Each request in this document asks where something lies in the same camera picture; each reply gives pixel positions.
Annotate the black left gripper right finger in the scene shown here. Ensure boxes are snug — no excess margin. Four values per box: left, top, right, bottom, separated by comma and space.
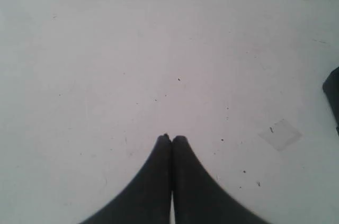
172, 136, 266, 223

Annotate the clear tape patch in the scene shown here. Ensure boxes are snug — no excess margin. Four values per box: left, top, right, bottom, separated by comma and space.
258, 119, 302, 151

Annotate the black metal shelf rack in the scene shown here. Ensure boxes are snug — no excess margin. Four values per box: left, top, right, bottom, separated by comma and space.
322, 67, 339, 132

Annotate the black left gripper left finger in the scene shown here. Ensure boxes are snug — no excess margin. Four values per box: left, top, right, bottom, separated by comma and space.
84, 134, 172, 223

